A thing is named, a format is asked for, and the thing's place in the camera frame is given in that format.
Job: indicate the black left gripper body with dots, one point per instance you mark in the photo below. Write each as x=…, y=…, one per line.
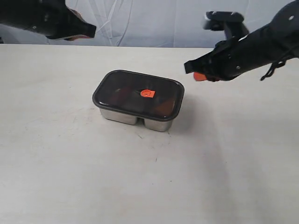
x=51, y=18

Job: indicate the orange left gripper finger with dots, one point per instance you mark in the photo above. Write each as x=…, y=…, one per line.
x=75, y=37
x=76, y=25

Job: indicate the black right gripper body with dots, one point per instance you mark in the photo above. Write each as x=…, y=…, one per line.
x=230, y=60

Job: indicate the dark lid with orange seal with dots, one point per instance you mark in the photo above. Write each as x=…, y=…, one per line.
x=147, y=92

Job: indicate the yellow toy cheese wedge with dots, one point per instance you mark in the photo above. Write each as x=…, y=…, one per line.
x=165, y=108

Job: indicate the red toy sausage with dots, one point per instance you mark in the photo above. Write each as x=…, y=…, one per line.
x=120, y=95

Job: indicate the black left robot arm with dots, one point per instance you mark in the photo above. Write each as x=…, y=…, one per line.
x=12, y=14

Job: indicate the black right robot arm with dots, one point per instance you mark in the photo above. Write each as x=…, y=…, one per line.
x=274, y=43

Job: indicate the grey wrinkled backdrop cloth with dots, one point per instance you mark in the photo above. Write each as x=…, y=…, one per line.
x=152, y=23

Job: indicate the steel two-compartment lunch box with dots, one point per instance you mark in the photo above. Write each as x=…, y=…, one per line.
x=160, y=126

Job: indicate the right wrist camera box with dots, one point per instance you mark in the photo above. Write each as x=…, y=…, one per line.
x=231, y=23

